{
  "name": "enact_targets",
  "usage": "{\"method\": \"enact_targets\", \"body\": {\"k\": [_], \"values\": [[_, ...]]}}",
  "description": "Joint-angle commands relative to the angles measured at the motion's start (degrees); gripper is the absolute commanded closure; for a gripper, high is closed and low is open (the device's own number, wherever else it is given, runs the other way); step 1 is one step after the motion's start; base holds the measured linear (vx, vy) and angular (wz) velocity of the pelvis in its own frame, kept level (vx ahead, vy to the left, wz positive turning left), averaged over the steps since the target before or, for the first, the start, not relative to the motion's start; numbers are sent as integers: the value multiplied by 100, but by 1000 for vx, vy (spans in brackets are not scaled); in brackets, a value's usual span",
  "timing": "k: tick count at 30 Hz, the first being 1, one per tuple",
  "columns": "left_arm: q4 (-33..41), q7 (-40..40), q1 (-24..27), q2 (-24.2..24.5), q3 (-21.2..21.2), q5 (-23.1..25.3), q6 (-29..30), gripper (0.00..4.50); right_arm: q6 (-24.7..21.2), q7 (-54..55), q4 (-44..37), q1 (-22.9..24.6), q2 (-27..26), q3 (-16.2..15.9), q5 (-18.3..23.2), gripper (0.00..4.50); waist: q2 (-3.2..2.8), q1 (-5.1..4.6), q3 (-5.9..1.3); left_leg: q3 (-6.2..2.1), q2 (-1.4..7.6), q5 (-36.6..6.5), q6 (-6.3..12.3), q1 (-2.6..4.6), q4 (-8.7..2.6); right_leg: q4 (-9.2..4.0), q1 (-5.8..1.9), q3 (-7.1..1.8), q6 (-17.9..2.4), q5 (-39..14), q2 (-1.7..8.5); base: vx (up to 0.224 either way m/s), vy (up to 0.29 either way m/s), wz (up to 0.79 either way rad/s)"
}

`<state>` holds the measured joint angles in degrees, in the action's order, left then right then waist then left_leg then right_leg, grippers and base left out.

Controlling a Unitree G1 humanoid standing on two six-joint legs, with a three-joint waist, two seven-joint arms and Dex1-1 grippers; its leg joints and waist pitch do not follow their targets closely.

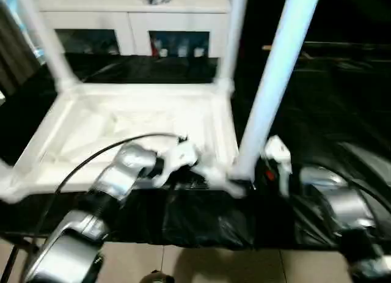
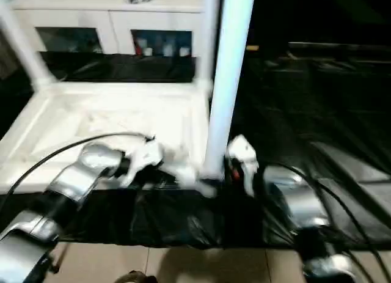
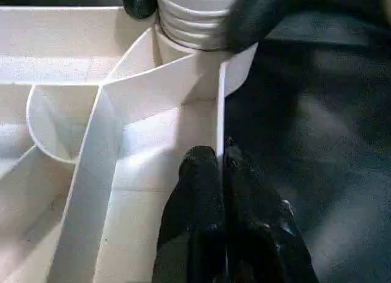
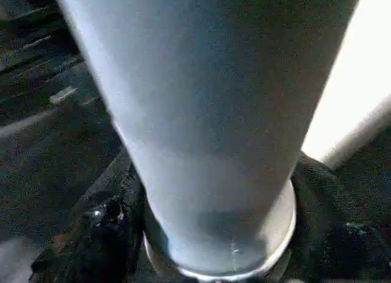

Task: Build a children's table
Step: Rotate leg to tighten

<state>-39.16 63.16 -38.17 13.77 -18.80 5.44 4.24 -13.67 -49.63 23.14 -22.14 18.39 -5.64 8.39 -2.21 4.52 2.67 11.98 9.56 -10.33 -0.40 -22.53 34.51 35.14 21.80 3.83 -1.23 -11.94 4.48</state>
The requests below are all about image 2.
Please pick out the white plastic table top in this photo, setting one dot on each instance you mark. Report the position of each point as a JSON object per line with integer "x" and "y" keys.
{"x": 107, "y": 102}

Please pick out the white plastic table leg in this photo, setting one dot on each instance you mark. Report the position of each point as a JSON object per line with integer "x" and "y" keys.
{"x": 208, "y": 35}
{"x": 229, "y": 75}
{"x": 23, "y": 41}

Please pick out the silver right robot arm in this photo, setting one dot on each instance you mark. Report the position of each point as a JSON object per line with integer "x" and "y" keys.
{"x": 299, "y": 197}

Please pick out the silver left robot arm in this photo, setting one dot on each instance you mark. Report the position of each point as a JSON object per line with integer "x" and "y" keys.
{"x": 76, "y": 176}

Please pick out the black glossy mat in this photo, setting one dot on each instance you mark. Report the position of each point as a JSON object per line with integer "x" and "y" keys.
{"x": 305, "y": 127}

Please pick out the dark robot torso part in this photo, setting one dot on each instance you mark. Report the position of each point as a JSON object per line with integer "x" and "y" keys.
{"x": 136, "y": 277}

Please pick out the small tan label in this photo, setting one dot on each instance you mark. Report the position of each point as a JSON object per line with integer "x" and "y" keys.
{"x": 253, "y": 47}

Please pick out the small white jar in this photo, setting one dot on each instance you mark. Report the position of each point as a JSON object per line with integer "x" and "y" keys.
{"x": 183, "y": 52}

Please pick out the white cabinet with glass doors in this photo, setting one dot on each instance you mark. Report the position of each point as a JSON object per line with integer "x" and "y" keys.
{"x": 107, "y": 17}

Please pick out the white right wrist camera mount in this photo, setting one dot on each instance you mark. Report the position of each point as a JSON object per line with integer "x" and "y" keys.
{"x": 244, "y": 148}

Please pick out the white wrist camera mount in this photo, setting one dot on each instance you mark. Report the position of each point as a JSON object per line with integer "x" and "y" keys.
{"x": 143, "y": 154}
{"x": 244, "y": 148}

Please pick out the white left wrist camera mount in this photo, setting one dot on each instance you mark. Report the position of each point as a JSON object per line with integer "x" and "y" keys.
{"x": 143, "y": 154}

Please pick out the black folding table frame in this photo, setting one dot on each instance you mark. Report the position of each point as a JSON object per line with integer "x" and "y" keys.
{"x": 61, "y": 258}

